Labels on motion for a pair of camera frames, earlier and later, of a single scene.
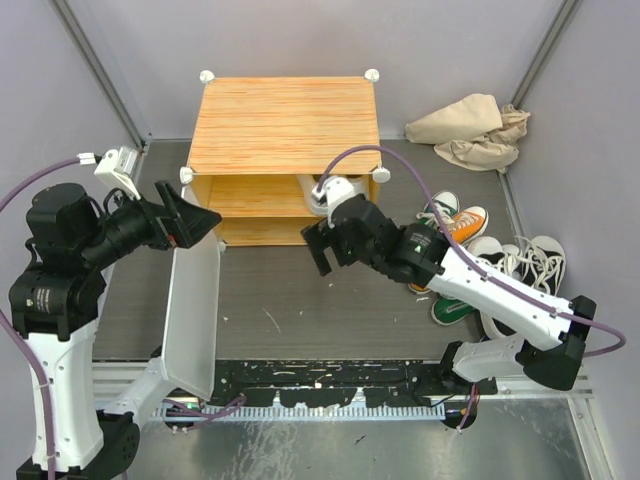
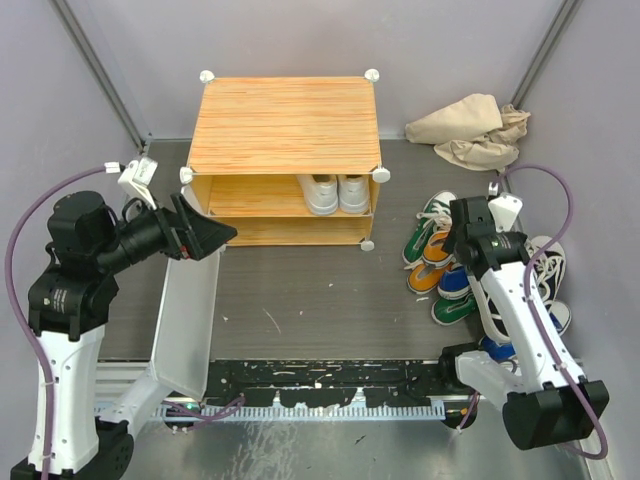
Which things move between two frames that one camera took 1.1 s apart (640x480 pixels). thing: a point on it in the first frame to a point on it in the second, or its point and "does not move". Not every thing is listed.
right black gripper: (320, 235) to (449, 243)
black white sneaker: (544, 264) does not move
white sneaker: (309, 183) does not move
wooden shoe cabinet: (253, 137) does not move
